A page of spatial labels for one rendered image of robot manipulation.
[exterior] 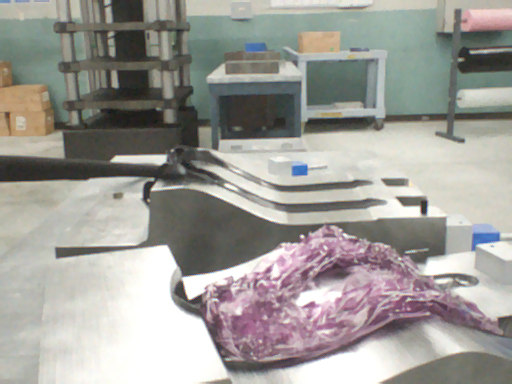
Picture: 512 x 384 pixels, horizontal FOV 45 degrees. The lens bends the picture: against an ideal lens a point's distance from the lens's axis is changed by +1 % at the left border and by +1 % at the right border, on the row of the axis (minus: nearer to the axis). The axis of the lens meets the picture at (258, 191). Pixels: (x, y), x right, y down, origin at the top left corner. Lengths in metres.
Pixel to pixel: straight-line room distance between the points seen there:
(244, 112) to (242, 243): 5.87
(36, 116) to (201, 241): 6.68
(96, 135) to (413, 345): 4.50
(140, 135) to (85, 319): 4.34
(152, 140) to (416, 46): 3.80
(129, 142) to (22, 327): 4.12
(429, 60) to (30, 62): 4.67
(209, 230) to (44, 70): 7.02
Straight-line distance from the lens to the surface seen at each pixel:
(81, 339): 0.47
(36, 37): 7.75
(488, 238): 0.91
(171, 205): 0.77
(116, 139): 4.85
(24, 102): 7.45
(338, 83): 7.38
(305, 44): 6.72
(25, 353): 0.70
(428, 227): 0.80
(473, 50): 6.42
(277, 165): 1.28
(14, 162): 1.11
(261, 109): 6.59
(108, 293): 0.53
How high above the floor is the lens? 1.12
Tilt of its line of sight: 15 degrees down
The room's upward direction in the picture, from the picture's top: 1 degrees counter-clockwise
